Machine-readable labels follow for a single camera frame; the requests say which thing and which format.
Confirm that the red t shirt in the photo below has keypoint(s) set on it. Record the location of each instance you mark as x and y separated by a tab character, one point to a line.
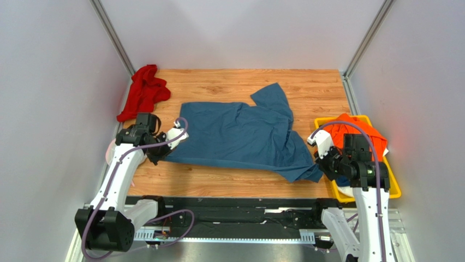
145	91

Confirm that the aluminium frame rail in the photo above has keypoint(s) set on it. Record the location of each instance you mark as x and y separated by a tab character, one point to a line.
321	241

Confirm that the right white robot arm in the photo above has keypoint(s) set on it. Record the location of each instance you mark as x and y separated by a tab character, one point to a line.
369	181

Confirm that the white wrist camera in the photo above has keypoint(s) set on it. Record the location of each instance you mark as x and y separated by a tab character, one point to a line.
175	136
322	140

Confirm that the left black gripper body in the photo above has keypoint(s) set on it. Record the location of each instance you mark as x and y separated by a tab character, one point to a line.
157	153

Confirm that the white mesh laundry bag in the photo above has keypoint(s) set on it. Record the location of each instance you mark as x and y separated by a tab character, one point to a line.
110	152

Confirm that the white t shirt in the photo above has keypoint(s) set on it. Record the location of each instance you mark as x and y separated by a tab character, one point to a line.
346	190

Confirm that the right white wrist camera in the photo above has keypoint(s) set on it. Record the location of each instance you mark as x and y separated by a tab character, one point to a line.
322	140

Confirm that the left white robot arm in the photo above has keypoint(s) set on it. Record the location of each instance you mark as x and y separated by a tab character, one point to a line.
105	225

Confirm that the yellow plastic bin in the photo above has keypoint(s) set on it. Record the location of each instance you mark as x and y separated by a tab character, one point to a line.
395	191

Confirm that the navy blue t shirt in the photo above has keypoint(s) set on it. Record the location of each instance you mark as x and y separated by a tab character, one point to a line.
342	182

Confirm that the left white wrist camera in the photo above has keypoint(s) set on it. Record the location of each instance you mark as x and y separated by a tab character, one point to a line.
175	136

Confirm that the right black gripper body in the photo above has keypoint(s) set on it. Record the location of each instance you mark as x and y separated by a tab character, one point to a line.
327	166

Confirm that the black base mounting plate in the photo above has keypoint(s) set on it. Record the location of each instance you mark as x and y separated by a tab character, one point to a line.
242	218

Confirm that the teal blue t shirt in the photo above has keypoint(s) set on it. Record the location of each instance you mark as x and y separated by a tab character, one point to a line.
240	136

